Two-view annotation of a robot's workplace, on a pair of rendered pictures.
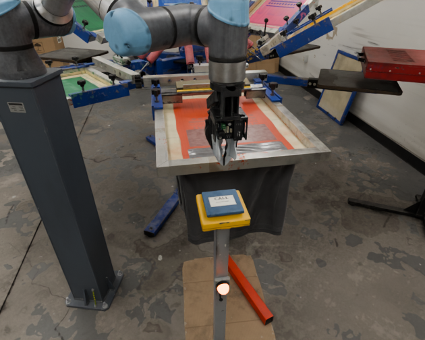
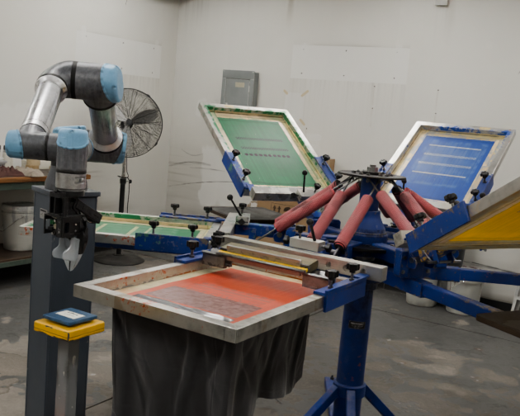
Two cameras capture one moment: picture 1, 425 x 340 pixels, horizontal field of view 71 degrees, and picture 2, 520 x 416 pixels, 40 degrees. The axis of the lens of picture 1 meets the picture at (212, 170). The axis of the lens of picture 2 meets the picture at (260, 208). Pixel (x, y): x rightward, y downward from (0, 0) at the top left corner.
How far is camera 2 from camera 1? 165 cm
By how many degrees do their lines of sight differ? 46
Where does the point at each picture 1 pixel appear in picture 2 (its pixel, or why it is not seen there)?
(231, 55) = (59, 167)
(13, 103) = (43, 210)
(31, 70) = not seen: hidden behind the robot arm
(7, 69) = (49, 180)
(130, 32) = (7, 142)
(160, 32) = (30, 145)
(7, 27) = not seen: hidden behind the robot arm
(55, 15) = (98, 143)
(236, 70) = (63, 179)
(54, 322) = not seen: outside the picture
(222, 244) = (61, 370)
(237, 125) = (58, 223)
